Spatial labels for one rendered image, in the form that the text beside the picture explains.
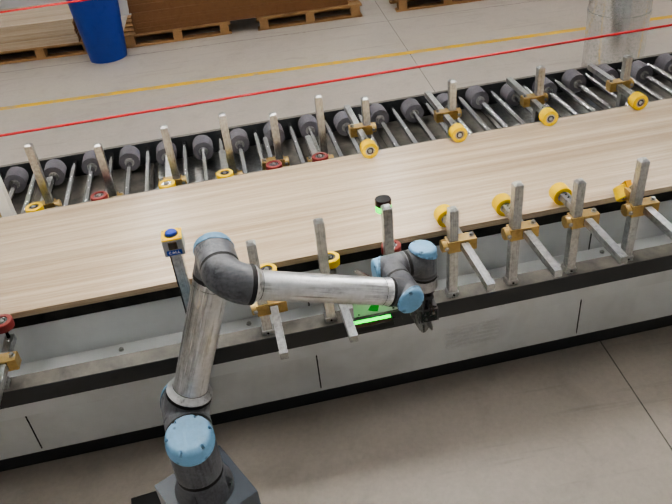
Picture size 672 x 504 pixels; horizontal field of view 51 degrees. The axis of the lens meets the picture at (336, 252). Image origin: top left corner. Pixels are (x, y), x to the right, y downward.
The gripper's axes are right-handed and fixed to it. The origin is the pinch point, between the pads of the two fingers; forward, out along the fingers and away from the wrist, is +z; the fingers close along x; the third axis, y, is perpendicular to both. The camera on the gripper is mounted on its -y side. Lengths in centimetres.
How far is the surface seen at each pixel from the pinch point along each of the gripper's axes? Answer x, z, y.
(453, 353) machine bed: 29, 66, -50
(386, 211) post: -4.8, -33.8, -26.8
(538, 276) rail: 58, 12, -30
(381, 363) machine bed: -6, 62, -50
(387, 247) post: -5.1, -18.0, -27.1
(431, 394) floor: 16, 82, -43
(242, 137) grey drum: -49, -4, -174
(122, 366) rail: -110, 13, -25
